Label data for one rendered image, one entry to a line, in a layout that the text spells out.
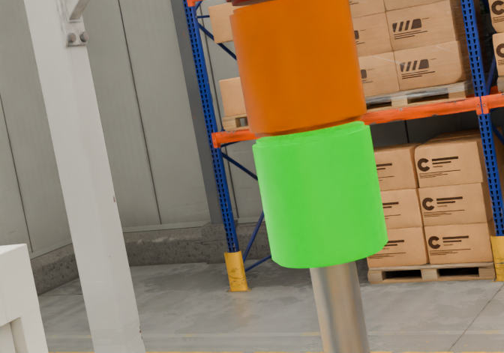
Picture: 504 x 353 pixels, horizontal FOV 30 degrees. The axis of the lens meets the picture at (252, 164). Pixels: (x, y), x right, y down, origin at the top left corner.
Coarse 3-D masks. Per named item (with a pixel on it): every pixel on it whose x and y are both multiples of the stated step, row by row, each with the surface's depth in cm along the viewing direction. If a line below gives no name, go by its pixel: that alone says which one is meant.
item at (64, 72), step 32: (32, 0) 286; (32, 32) 288; (64, 64) 285; (64, 96) 287; (64, 128) 289; (96, 128) 294; (64, 160) 291; (96, 160) 292; (64, 192) 293; (96, 192) 290; (96, 224) 290; (96, 256) 292; (96, 288) 295; (128, 288) 300; (96, 320) 297; (128, 320) 298; (96, 352) 299; (128, 352) 296
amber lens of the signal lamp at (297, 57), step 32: (288, 0) 37; (320, 0) 37; (256, 32) 37; (288, 32) 37; (320, 32) 37; (352, 32) 38; (256, 64) 37; (288, 64) 37; (320, 64) 37; (352, 64) 38; (256, 96) 38; (288, 96) 37; (320, 96) 37; (352, 96) 38; (256, 128) 38; (288, 128) 37; (320, 128) 37
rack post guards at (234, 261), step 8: (496, 240) 805; (496, 248) 807; (232, 256) 936; (240, 256) 937; (496, 256) 808; (232, 264) 937; (240, 264) 936; (496, 264) 809; (232, 272) 939; (240, 272) 937; (496, 272) 812; (232, 280) 941; (240, 280) 937; (496, 280) 814; (232, 288) 943; (240, 288) 938; (248, 288) 940
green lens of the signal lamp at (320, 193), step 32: (352, 128) 38; (256, 160) 39; (288, 160) 37; (320, 160) 37; (352, 160) 38; (288, 192) 38; (320, 192) 37; (352, 192) 38; (288, 224) 38; (320, 224) 37; (352, 224) 38; (384, 224) 39; (288, 256) 38; (320, 256) 38; (352, 256) 38
